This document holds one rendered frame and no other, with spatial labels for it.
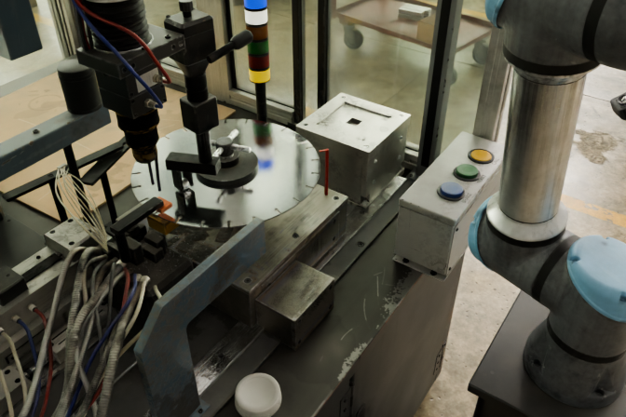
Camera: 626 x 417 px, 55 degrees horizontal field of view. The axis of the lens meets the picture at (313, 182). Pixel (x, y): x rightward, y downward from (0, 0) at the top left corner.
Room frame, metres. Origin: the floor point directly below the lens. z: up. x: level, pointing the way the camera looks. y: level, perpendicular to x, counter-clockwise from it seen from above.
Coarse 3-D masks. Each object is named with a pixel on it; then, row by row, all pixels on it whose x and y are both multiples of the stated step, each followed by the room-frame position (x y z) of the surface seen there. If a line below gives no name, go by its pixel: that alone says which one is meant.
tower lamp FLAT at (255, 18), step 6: (246, 12) 1.16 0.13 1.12; (252, 12) 1.15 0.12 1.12; (258, 12) 1.15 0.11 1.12; (264, 12) 1.16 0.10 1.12; (246, 18) 1.16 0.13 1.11; (252, 18) 1.15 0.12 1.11; (258, 18) 1.15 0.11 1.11; (264, 18) 1.16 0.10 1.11; (252, 24) 1.15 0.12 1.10; (258, 24) 1.15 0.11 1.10
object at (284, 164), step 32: (224, 128) 1.00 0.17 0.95; (256, 128) 1.00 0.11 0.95; (288, 128) 1.00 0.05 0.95; (160, 160) 0.89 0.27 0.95; (288, 160) 0.89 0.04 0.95; (160, 192) 0.79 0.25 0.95; (192, 192) 0.79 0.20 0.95; (224, 192) 0.79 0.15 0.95; (256, 192) 0.79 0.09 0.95; (288, 192) 0.79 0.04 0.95; (192, 224) 0.71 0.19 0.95; (224, 224) 0.71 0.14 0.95
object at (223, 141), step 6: (234, 132) 0.90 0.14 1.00; (222, 138) 0.88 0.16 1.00; (228, 138) 0.88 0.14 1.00; (216, 144) 0.86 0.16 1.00; (222, 144) 0.86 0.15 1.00; (228, 144) 0.86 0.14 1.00; (234, 144) 0.86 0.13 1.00; (216, 150) 0.85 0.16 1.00; (222, 150) 0.85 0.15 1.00; (228, 150) 0.86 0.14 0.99; (240, 150) 0.85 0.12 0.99; (246, 150) 0.85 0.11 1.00; (222, 156) 0.86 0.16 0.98; (228, 156) 0.86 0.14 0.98
